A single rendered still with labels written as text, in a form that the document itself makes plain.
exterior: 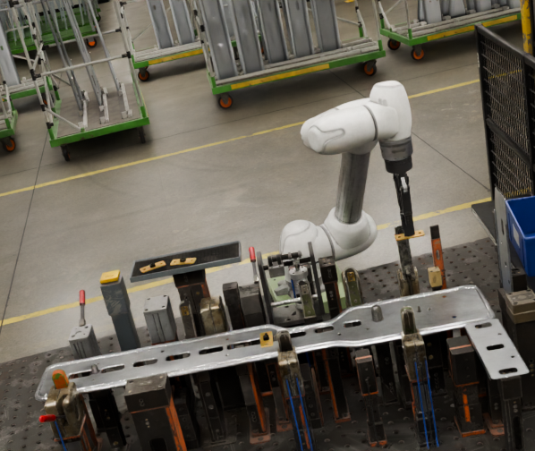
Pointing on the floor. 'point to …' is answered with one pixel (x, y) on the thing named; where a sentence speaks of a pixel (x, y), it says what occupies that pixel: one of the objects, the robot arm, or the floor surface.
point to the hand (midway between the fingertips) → (407, 222)
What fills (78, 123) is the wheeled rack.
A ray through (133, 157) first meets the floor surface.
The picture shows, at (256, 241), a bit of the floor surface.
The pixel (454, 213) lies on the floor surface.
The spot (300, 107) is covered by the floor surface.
